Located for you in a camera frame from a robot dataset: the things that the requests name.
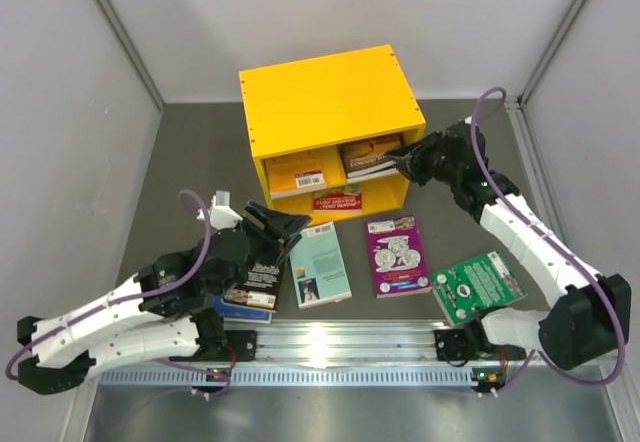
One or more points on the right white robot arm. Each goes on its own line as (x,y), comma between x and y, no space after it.
(589,313)

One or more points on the purple cartoon cover book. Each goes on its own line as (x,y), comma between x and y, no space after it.
(397,257)

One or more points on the light teal cover book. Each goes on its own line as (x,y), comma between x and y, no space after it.
(318,269)

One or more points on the blue sunset cover book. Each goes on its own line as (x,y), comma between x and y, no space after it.
(241,314)

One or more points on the orange Roald Dahl book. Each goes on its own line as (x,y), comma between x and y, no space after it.
(295,173)

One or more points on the brown Edward Tulane book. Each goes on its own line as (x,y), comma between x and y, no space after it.
(367,156)

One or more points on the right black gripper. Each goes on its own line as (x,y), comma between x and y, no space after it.
(411,158)

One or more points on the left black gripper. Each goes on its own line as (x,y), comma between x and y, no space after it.
(280,227)

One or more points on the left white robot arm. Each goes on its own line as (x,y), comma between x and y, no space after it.
(163,310)

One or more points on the green cover book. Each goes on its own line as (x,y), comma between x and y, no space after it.
(476,286)

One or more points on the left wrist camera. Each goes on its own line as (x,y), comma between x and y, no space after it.
(220,215)

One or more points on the black cover book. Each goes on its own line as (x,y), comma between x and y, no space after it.
(259,291)

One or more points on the red treehouse book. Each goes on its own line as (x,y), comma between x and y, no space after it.
(344,199)

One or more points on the yellow wooden shelf box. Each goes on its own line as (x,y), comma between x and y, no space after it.
(321,103)

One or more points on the aluminium mounting rail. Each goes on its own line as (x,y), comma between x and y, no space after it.
(328,354)

